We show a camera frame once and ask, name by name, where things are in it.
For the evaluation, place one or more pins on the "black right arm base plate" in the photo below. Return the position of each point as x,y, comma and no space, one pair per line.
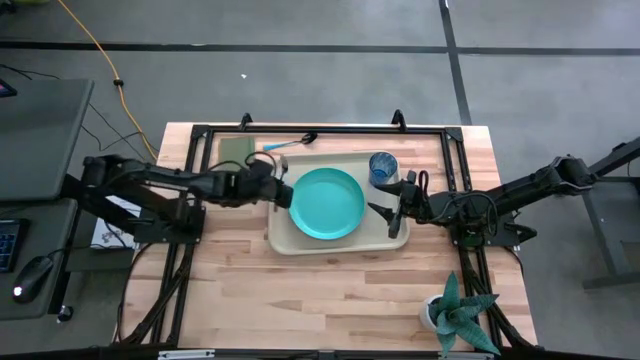
505,230

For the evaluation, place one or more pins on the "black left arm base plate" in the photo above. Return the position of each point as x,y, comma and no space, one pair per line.
150,230

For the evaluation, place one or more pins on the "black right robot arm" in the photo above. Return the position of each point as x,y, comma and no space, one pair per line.
525,187

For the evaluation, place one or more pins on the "long black floor tape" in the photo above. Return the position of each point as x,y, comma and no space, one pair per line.
250,48

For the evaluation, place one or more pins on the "black keyboard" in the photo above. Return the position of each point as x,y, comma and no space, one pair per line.
9,245

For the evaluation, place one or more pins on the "green notebook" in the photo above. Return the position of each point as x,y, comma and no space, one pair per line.
235,149

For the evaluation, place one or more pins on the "black aluminium frame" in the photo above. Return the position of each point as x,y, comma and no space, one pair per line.
325,130

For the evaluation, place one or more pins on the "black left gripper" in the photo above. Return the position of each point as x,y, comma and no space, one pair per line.
255,187

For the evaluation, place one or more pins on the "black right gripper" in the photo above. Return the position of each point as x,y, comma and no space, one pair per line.
412,205

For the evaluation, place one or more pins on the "black metal stand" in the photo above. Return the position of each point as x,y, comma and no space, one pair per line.
597,225

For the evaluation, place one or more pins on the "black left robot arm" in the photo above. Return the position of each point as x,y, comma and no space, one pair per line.
160,177

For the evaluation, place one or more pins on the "potted succulent plant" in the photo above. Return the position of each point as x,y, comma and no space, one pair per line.
457,315

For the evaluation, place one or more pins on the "silver bracket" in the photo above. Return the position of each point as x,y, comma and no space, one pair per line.
186,354
466,356

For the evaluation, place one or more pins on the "black frame clamp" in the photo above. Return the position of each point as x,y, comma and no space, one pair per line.
398,120
245,121

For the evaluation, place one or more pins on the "dark grey flat panel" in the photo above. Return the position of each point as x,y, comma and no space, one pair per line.
97,260

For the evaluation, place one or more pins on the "short black floor tape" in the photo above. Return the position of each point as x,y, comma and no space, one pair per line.
457,75

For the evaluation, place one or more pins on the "black desk leg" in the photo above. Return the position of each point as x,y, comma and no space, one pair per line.
105,211

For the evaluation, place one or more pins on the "grey desk top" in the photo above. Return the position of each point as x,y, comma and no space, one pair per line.
40,140

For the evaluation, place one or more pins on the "white printed sheet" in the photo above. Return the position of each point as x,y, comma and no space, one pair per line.
107,236

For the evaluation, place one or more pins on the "small dark device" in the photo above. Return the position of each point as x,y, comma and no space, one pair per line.
6,89

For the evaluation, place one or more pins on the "black caster wheel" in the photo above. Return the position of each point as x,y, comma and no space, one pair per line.
65,313

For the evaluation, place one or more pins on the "blue patterned cup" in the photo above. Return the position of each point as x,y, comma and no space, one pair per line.
383,167

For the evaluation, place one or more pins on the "teal plate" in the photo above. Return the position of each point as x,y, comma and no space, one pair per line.
327,205

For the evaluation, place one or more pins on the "beige plastic tray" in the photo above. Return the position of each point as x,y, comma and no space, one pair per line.
340,246

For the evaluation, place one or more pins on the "black computer mouse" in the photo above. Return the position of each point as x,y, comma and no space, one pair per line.
31,277

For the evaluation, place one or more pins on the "grey keyboard shelf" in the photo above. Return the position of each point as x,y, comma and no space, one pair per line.
50,230

